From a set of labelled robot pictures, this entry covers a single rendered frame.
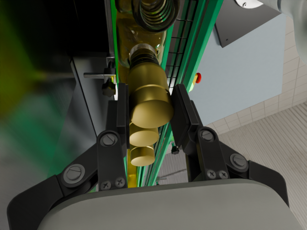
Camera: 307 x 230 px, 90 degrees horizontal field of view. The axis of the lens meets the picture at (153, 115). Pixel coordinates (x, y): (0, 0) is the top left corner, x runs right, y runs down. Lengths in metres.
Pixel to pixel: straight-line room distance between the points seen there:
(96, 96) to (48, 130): 0.29
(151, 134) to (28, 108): 0.13
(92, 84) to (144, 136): 0.34
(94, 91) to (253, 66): 0.84
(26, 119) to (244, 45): 0.88
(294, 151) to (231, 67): 2.27
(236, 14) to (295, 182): 2.51
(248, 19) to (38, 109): 0.78
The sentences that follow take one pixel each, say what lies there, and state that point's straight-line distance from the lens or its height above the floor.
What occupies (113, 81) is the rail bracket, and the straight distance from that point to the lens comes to 0.35.
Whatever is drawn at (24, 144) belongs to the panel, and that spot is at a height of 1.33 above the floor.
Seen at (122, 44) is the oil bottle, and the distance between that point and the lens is 0.18.
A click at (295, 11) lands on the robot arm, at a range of 0.56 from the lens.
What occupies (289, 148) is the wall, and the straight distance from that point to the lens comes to 3.06.
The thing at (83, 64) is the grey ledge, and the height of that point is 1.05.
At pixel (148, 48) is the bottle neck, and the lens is 0.16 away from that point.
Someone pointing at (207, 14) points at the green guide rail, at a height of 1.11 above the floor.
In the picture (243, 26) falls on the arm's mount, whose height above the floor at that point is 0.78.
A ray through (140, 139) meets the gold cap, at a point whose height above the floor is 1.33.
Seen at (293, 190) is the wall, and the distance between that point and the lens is 2.92.
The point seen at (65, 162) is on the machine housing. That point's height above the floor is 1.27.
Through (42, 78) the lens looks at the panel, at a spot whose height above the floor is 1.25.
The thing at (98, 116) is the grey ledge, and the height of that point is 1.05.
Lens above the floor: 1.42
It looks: 39 degrees down
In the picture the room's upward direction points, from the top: 171 degrees clockwise
